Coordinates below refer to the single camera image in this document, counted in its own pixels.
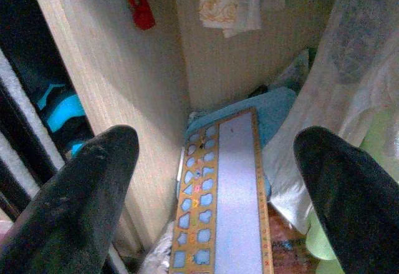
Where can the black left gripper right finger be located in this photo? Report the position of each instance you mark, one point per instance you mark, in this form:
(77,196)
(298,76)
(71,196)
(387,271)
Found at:
(352,205)

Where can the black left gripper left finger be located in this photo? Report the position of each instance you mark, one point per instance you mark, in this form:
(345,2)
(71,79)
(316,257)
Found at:
(68,205)

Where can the white wardrobe shelf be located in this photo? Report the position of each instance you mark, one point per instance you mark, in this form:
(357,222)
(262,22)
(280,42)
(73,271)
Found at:
(15,164)
(25,99)

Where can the light green cloth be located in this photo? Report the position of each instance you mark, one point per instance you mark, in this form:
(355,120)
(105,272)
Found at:
(377,136)

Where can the brown printed cardboard box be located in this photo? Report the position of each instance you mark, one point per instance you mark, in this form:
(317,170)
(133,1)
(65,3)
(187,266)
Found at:
(286,249)

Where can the black cyan garment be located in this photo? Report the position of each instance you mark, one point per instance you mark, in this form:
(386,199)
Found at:
(62,115)

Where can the crumpled white plastic bag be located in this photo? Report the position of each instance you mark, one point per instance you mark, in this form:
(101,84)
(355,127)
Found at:
(156,255)

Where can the yellow stencil whiteboard with ruler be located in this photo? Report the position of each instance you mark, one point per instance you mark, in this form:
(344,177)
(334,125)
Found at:
(237,193)

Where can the light blue cloth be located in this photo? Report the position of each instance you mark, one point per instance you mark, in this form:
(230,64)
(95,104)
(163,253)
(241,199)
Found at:
(274,108)

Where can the beige wood grain wardrobe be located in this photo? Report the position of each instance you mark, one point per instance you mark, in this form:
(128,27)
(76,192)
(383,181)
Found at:
(109,68)

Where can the white translucent plastic bag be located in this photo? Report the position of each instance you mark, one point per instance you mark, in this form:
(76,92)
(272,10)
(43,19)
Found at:
(343,52)

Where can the red plastic clip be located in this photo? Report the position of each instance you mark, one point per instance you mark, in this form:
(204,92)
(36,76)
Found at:
(140,8)

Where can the white floral patterned cloth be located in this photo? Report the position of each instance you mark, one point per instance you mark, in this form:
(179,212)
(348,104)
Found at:
(224,5)

